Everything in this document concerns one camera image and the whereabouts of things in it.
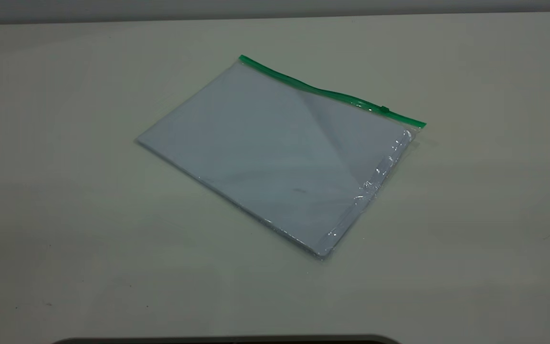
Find clear zip bag green zipper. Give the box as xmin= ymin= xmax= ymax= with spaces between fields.
xmin=135 ymin=54 xmax=427 ymax=260

